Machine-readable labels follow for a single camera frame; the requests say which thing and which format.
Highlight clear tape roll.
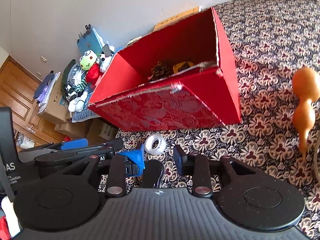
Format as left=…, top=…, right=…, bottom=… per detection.
left=144, top=134, right=167, bottom=155

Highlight yellow tape measure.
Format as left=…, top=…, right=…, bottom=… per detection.
left=172, top=61, right=194, bottom=74

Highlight black magnifier lens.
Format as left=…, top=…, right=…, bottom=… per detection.
left=142, top=159, right=164, bottom=189

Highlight pine cone in box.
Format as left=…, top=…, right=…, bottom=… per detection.
left=150, top=62, right=173, bottom=81

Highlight wooden door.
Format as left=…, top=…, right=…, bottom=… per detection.
left=1, top=56, right=65, bottom=146

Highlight blue paper bag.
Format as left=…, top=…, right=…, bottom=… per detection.
left=76, top=24, right=106, bottom=55

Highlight white panda plush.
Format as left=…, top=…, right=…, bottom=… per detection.
left=96, top=51, right=113, bottom=73

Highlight orange gourd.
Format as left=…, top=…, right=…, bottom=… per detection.
left=292, top=67, right=319, bottom=159

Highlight patterned black white cloth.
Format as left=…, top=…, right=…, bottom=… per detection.
left=98, top=0, right=320, bottom=239

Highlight red cardboard box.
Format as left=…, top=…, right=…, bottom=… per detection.
left=88, top=7, right=241, bottom=131

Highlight blue floral towel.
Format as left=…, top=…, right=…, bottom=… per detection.
left=72, top=84, right=100, bottom=123

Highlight green frog plush toy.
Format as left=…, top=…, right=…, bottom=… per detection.
left=79, top=50, right=97, bottom=71

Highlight brown cardboard boxes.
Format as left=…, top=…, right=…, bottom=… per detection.
left=38, top=75, right=118, bottom=146

